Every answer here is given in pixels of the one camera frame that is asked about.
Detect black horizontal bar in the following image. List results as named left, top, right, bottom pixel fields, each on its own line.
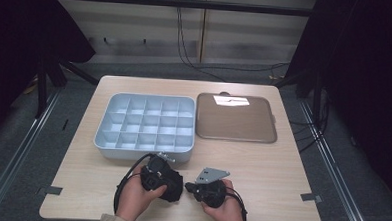
left=42, top=0, right=318, bottom=19

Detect black sock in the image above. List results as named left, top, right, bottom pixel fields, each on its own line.
left=159, top=168, right=185, bottom=204

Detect black floor cables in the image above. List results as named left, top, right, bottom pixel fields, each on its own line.
left=287, top=87, right=332, bottom=156

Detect person's left hand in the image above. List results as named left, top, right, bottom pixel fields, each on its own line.
left=114, top=163, right=170, bottom=221

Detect light blue compartment storage box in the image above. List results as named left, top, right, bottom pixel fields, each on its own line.
left=92, top=91, right=198, bottom=164

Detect dark curtain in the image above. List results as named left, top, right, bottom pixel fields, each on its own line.
left=0, top=0, right=99, bottom=150
left=279, top=0, right=392, bottom=209

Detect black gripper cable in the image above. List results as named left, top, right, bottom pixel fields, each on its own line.
left=112, top=151, right=157, bottom=217
left=223, top=186, right=251, bottom=221

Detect grey tape piece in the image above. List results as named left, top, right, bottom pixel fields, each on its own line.
left=299, top=192, right=323, bottom=204
left=38, top=185, right=64, bottom=197

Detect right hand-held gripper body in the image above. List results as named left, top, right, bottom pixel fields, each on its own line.
left=193, top=167, right=231, bottom=210

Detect brown flat box lid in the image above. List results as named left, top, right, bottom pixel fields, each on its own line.
left=194, top=91, right=280, bottom=145

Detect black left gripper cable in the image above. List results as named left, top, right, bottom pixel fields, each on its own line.
left=112, top=151, right=157, bottom=217

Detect person's right hand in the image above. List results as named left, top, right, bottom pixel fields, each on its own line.
left=199, top=178, right=251, bottom=221

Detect black wall cables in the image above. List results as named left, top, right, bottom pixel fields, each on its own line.
left=173, top=0, right=294, bottom=87

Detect metal floor rail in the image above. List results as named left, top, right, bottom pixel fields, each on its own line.
left=293, top=99, right=379, bottom=221
left=0, top=87, right=62, bottom=221

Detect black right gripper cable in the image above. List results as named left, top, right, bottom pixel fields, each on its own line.
left=223, top=186, right=251, bottom=221

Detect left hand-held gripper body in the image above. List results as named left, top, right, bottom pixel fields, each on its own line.
left=139, top=150, right=177, bottom=194

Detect black metal stand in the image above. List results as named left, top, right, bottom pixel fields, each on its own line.
left=271, top=69, right=324, bottom=128
left=32, top=56, right=101, bottom=122

